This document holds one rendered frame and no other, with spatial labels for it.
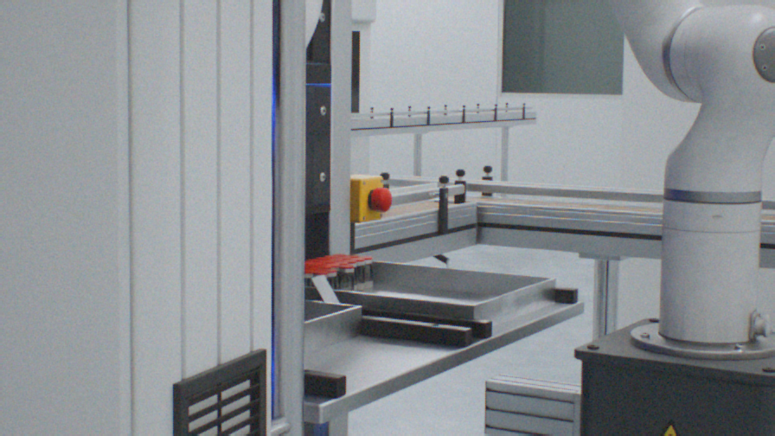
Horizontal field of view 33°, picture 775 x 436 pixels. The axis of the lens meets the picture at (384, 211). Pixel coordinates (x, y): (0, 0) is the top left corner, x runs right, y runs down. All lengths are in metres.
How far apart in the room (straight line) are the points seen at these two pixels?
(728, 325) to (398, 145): 9.41
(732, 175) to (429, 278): 0.51
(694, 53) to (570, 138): 8.72
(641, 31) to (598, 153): 8.59
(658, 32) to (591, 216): 1.01
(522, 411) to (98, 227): 2.05
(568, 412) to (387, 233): 0.61
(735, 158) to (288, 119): 0.78
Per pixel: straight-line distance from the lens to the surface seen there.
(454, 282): 1.90
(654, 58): 1.67
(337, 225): 2.02
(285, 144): 0.96
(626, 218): 2.60
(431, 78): 10.82
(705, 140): 1.61
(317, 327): 1.50
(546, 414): 2.76
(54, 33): 0.80
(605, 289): 2.67
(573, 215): 2.64
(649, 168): 3.22
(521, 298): 1.73
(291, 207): 0.97
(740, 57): 1.56
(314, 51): 1.95
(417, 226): 2.48
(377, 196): 2.07
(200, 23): 0.82
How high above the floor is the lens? 1.20
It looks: 6 degrees down
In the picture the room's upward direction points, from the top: 1 degrees clockwise
